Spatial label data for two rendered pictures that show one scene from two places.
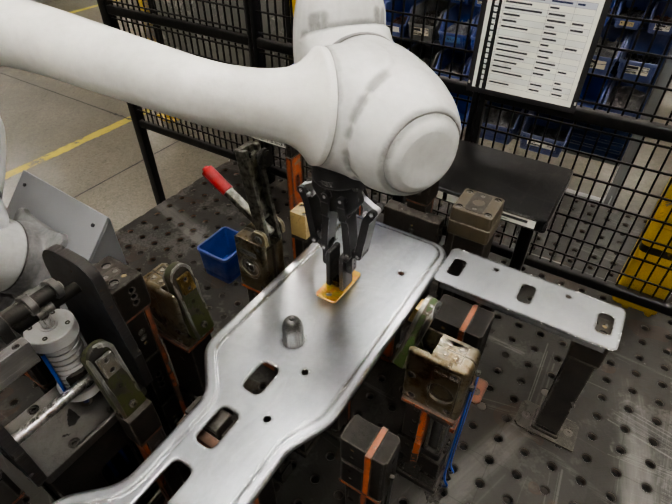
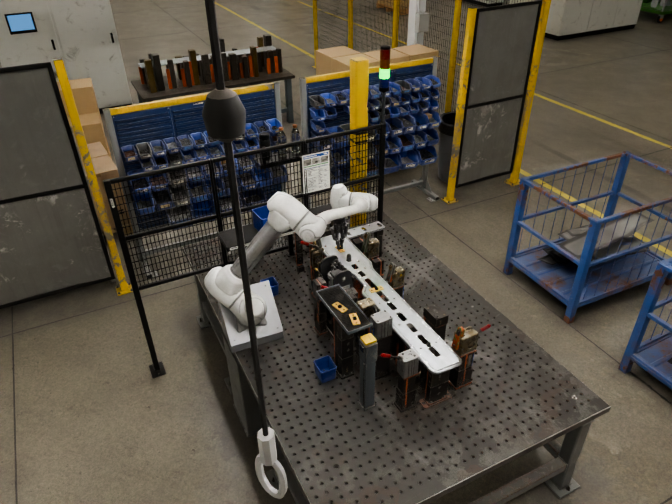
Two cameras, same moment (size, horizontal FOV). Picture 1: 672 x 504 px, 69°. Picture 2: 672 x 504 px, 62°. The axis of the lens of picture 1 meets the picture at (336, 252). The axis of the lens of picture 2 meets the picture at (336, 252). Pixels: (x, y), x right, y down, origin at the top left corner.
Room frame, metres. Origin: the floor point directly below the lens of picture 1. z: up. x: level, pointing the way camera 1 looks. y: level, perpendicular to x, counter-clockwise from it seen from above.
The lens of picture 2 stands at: (-0.98, 2.56, 2.99)
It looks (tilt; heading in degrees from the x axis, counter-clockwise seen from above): 34 degrees down; 301
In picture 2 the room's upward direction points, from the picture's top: 1 degrees counter-clockwise
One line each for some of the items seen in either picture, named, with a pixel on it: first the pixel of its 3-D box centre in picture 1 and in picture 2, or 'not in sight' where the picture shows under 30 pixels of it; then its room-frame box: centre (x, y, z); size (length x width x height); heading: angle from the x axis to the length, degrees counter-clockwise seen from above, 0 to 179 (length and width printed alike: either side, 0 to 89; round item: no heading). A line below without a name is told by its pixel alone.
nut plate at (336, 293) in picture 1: (339, 281); not in sight; (0.57, 0.00, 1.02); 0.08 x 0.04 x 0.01; 148
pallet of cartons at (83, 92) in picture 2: not in sight; (67, 129); (5.13, -1.27, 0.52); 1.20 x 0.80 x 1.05; 144
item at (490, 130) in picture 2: not in sight; (494, 105); (0.55, -3.15, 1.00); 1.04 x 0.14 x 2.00; 57
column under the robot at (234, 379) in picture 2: not in sight; (257, 378); (0.79, 0.67, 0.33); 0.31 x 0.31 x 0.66; 57
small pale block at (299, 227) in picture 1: (306, 283); not in sight; (0.70, 0.06, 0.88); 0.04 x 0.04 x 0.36; 58
